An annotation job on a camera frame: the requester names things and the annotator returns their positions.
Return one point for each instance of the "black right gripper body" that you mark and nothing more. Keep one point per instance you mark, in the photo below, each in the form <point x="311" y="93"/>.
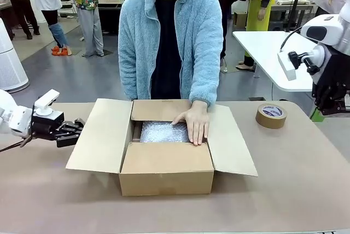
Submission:
<point x="333" y="78"/>

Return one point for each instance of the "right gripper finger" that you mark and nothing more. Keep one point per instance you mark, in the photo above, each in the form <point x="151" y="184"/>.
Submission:
<point x="320" y="113"/>
<point x="340" y="106"/>

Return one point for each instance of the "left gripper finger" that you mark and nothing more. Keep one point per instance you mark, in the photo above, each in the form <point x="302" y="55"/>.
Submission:
<point x="75" y="125"/>
<point x="68" y="138"/>

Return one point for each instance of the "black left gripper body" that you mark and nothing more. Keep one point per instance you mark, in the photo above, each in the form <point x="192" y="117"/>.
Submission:
<point x="46" y="126"/>

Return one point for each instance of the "bubble bundle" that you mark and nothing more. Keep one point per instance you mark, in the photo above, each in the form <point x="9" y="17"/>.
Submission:
<point x="161" y="133"/>

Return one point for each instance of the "brown cardboard shipping box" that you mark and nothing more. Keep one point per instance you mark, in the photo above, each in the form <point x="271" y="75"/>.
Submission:
<point x="164" y="171"/>

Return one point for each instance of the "person's left forearm blue sleeve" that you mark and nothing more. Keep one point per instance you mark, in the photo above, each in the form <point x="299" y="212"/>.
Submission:
<point x="203" y="86"/>

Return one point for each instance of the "person's right forearm blue sleeve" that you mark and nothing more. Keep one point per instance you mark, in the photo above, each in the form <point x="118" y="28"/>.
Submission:
<point x="131" y="81"/>

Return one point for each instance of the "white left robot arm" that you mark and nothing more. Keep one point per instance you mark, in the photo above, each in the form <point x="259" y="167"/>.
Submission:
<point x="13" y="116"/>

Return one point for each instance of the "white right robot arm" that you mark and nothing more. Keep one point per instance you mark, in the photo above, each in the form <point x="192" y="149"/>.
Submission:
<point x="325" y="29"/>

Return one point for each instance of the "person's left hand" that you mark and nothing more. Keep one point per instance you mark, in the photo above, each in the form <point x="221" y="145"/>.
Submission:
<point x="197" y="124"/>

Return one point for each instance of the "brown packing tape roll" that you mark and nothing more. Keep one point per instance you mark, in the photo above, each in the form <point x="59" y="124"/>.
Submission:
<point x="271" y="117"/>

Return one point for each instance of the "white air purifier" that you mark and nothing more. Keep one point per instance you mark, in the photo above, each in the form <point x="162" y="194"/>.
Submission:
<point x="11" y="61"/>

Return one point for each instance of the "orange slipper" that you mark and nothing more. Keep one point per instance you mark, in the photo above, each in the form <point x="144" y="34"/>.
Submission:
<point x="56" y="51"/>
<point x="66" y="52"/>

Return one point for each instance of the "white side table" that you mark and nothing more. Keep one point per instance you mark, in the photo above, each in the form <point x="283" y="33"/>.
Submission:
<point x="262" y="51"/>

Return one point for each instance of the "person in yellow apron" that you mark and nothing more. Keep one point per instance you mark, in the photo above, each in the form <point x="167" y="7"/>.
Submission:
<point x="258" y="12"/>

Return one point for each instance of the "person in yellow jacket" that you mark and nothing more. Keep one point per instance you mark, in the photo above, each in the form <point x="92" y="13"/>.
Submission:
<point x="90" y="26"/>

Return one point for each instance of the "small cardboard box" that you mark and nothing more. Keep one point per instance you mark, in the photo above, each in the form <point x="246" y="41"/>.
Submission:
<point x="240" y="20"/>

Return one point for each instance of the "dark workbench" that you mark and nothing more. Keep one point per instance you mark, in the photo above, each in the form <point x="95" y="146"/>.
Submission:
<point x="109" y="18"/>

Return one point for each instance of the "person in blue fleece jacket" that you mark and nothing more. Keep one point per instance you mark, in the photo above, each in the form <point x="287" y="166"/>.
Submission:
<point x="197" y="40"/>

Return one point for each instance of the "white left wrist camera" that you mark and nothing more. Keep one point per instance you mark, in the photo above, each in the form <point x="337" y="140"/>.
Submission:
<point x="46" y="100"/>

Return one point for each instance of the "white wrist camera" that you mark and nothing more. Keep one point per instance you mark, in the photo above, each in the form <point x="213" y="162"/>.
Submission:
<point x="46" y="100"/>
<point x="287" y="67"/>

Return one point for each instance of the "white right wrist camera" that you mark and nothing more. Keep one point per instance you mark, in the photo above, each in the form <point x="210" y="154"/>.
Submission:
<point x="287" y="67"/>

